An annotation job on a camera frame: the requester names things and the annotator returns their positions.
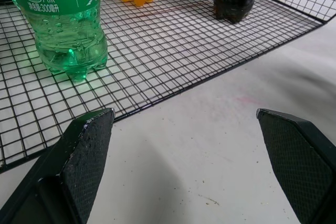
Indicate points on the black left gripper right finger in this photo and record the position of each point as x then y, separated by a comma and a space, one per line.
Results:
296, 161

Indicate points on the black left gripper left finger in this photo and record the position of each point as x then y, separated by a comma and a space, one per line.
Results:
78, 161

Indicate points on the green soda bottle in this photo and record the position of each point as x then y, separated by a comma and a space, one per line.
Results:
65, 24

